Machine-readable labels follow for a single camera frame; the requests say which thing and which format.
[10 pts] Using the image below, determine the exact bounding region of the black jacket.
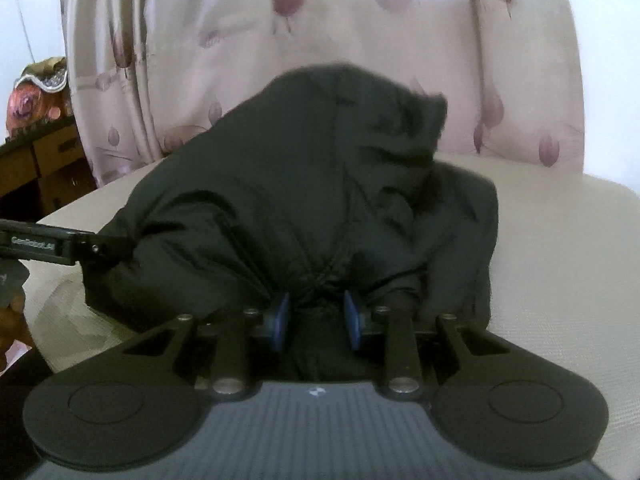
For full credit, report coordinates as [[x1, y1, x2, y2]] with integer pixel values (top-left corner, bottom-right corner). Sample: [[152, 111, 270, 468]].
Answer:
[[82, 65, 498, 382]]

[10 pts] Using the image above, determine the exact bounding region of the person's left hand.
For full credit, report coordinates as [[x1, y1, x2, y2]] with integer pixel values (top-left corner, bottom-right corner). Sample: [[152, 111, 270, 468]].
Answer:
[[1, 259, 36, 373]]

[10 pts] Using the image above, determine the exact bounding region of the wooden dresser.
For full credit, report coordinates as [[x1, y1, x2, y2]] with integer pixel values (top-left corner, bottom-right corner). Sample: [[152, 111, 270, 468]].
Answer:
[[0, 117, 96, 222]]

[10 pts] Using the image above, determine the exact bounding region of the floral covered object on dresser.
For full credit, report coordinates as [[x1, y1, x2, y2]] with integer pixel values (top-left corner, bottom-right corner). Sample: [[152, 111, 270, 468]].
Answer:
[[6, 56, 73, 140]]

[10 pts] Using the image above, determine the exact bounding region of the floral pink curtain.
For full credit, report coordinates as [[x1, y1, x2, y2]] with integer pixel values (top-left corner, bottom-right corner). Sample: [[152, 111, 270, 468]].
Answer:
[[61, 0, 585, 184]]

